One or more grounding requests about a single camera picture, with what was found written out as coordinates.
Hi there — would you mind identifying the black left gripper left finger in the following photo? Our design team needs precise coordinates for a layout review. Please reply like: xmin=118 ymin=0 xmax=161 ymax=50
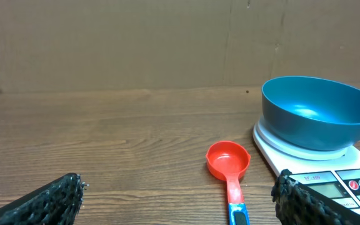
xmin=0 ymin=172 xmax=88 ymax=225

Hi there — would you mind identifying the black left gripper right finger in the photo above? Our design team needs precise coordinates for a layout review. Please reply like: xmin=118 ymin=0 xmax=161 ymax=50
xmin=271 ymin=169 xmax=360 ymax=225

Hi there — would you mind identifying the red measuring scoop blue handle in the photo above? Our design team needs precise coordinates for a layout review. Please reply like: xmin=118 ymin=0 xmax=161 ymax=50
xmin=206 ymin=141 xmax=251 ymax=225

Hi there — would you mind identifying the white kitchen scale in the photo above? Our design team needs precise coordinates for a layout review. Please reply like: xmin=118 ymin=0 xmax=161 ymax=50
xmin=252 ymin=118 xmax=360 ymax=214

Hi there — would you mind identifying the blue bowl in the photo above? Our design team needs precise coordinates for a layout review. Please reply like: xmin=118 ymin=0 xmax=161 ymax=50
xmin=261 ymin=76 xmax=360 ymax=151

